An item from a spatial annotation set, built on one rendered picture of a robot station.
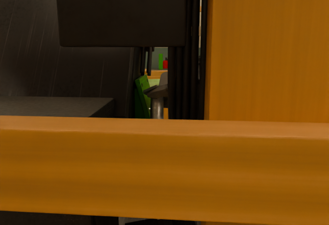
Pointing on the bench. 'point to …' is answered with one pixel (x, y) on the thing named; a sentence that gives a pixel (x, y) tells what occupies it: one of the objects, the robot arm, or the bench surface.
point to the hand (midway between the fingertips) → (155, 101)
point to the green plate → (142, 98)
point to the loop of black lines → (189, 59)
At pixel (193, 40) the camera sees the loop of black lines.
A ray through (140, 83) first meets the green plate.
